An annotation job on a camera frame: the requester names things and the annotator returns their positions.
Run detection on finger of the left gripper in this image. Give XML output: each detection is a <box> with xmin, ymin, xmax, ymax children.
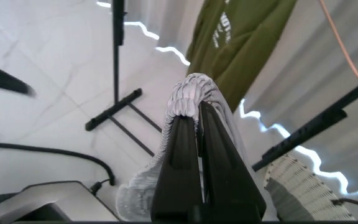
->
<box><xmin>0</xmin><ymin>58</ymin><xmax>37</xmax><ymax>97</ymax></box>

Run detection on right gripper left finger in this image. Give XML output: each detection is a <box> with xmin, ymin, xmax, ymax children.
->
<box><xmin>150</xmin><ymin>114</ymin><xmax>203</xmax><ymax>222</ymax></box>

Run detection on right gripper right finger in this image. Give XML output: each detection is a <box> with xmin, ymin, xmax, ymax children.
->
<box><xmin>197</xmin><ymin>101</ymin><xmax>267</xmax><ymax>222</ymax></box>

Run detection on pale grey shorts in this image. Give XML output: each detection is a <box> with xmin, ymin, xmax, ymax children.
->
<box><xmin>116</xmin><ymin>73</ymin><xmax>251</xmax><ymax>222</ymax></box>

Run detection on green printed shirt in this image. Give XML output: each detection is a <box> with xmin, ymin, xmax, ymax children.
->
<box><xmin>185</xmin><ymin>0</ymin><xmax>298</xmax><ymax>113</ymax></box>

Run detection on pink clothes hanger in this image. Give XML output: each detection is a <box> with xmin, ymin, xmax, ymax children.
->
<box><xmin>318</xmin><ymin>0</ymin><xmax>358</xmax><ymax>82</ymax></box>

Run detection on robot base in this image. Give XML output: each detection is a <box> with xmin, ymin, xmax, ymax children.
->
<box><xmin>0</xmin><ymin>180</ymin><xmax>121</xmax><ymax>223</ymax></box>

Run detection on white laundry basket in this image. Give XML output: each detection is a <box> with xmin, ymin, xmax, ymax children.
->
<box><xmin>263</xmin><ymin>154</ymin><xmax>358</xmax><ymax>222</ymax></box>

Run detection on black clothes rack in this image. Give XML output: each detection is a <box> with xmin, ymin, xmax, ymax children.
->
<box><xmin>85</xmin><ymin>0</ymin><xmax>358</xmax><ymax>172</ymax></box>

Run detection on black cable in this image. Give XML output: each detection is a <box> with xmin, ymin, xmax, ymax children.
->
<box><xmin>0</xmin><ymin>142</ymin><xmax>117</xmax><ymax>196</ymax></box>

